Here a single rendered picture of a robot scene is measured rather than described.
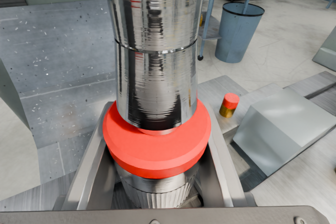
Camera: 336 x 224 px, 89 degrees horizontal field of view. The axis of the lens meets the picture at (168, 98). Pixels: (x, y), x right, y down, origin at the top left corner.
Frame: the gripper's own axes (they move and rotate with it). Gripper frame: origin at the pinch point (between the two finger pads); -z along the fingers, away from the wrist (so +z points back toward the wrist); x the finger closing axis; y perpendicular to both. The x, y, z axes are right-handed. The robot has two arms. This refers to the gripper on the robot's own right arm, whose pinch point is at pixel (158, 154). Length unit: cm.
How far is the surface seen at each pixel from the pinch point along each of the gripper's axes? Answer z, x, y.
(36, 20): -28.6, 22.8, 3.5
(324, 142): -4.9, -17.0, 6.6
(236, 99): -8.5, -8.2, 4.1
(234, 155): -5.6, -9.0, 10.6
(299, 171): -1.9, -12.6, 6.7
